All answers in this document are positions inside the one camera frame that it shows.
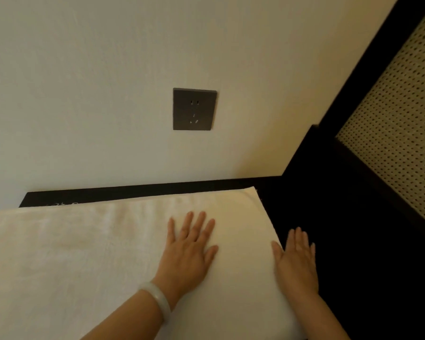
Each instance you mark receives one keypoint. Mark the person's right thumb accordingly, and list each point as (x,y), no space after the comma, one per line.
(277,252)

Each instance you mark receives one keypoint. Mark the person's right middle finger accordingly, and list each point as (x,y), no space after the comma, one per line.
(298,239)

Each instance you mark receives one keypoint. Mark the person's left middle finger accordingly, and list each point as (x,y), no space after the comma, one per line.
(198,225)

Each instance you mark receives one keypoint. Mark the person's right forearm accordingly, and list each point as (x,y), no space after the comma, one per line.
(318,320)

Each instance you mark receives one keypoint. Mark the person's left hand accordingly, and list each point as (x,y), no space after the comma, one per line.
(186,260)

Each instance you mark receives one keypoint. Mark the white towel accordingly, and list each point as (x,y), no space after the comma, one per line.
(92,265)

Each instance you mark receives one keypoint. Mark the person's left little finger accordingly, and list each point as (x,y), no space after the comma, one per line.
(171,231)

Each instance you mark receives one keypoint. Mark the pale jade bangle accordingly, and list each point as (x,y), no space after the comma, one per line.
(160,299)

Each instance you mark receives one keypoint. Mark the black wooden furniture frame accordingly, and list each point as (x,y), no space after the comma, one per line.
(354,74)

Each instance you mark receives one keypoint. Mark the person's right hand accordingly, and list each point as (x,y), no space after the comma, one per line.
(296,269)

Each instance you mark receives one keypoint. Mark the person's right little finger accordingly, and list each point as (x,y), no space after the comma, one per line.
(312,252)

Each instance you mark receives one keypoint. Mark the person's left forearm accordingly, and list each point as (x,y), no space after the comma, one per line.
(131,318)

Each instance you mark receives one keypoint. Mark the dark grey wall socket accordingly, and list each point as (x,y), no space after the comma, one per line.
(194,109)

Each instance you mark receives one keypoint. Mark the person's left thumb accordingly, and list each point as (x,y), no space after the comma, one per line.
(211,253)

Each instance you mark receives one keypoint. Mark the woven cane panel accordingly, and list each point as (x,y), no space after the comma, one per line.
(396,116)

